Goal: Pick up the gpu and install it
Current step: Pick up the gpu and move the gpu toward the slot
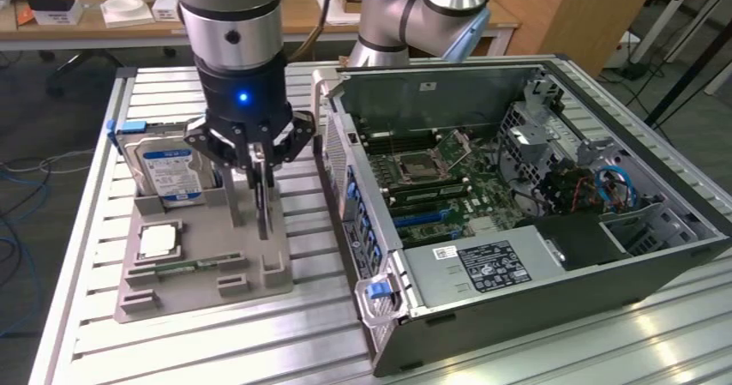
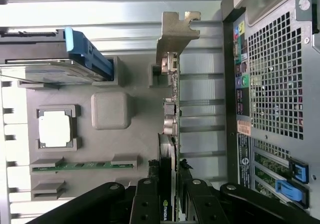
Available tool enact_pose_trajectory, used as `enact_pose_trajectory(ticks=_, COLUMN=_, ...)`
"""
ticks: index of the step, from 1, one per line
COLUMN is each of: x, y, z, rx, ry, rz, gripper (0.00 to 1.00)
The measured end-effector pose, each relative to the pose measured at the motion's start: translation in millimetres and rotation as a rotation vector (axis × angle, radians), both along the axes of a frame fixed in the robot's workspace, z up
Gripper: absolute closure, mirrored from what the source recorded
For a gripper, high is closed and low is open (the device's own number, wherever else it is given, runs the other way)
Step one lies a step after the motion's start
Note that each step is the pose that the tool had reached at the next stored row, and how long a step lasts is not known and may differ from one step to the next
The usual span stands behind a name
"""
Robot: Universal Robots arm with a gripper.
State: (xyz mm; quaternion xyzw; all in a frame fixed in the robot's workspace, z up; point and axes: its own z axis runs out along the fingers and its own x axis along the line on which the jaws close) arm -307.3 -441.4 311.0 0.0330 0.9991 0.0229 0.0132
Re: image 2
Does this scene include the grey parts rack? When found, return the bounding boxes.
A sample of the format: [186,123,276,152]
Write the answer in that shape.
[17,56,179,201]

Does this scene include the green RAM stick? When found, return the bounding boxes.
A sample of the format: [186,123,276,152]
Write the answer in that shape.
[32,161,136,172]

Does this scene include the blue expansion slot clip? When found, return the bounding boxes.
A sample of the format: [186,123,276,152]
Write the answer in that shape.
[288,159,310,184]
[274,180,309,208]

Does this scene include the silver CPU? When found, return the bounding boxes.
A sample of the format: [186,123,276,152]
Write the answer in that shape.
[37,110,76,149]

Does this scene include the black open PC case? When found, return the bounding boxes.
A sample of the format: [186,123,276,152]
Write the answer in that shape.
[221,0,320,224]

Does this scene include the hard disk in blue caddy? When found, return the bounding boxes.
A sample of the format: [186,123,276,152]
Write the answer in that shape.
[0,28,116,83]

